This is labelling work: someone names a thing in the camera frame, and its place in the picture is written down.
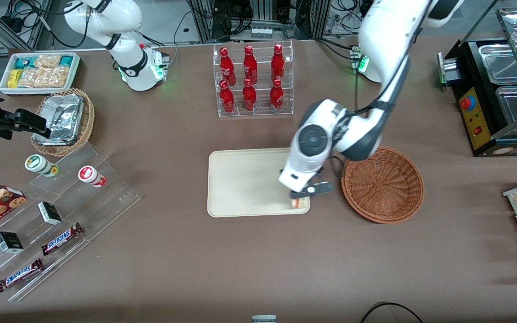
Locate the aluminium frame rack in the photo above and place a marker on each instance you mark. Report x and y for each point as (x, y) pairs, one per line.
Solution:
(263, 11)

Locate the small black box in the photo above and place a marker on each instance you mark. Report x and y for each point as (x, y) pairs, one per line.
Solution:
(50, 213)
(9, 242)

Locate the white rectangular snack bin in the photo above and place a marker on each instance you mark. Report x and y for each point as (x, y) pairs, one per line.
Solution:
(75, 72)

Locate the clear bag of crackers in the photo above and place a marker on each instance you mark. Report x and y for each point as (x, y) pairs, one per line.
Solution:
(45, 77)

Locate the white power strip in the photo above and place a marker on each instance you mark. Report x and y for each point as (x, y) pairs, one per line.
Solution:
(261, 33)

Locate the clear acrylic bottle rack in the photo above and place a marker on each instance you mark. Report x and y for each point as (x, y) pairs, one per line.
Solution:
(260, 110)

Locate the red lid cup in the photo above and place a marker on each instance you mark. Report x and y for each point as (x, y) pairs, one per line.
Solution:
(90, 175)

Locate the silver foil tray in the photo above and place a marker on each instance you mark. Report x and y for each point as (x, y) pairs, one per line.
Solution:
(63, 116)

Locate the triangular sandwich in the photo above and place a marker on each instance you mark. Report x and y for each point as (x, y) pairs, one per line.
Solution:
(299, 204)

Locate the red cola bottle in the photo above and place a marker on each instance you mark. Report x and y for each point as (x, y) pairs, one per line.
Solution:
(276, 97)
(227, 67)
(249, 98)
(226, 99)
(250, 66)
(278, 65)

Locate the grey device edge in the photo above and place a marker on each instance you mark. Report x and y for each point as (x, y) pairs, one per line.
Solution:
(264, 319)

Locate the teal snack pack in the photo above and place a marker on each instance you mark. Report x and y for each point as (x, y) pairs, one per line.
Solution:
(25, 62)

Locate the black food warmer appliance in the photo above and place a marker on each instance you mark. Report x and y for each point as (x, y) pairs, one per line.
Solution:
(476, 121)

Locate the clear acrylic stepped stand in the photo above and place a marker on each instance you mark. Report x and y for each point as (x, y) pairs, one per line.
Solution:
(88, 206)

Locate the yellow snack pack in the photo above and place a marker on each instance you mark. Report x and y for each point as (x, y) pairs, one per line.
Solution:
(14, 78)

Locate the beige plastic serving tray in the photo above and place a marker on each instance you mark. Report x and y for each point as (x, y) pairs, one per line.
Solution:
(245, 184)

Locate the Snickers chocolate bar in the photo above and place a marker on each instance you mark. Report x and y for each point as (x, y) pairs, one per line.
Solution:
(61, 239)
(19, 275)

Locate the oval tan wicker basket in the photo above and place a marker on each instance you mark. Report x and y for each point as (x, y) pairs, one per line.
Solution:
(89, 119)

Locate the green lid cup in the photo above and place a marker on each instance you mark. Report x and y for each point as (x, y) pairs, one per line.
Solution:
(38, 163)

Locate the round brown wicker basket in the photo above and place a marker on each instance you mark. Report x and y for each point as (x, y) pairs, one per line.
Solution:
(384, 188)

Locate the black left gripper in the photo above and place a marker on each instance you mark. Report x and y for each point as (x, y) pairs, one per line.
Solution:
(295, 196)

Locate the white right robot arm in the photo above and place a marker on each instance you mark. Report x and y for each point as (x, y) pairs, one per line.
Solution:
(128, 18)

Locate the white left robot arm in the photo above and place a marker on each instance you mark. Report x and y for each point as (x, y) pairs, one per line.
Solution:
(384, 45)

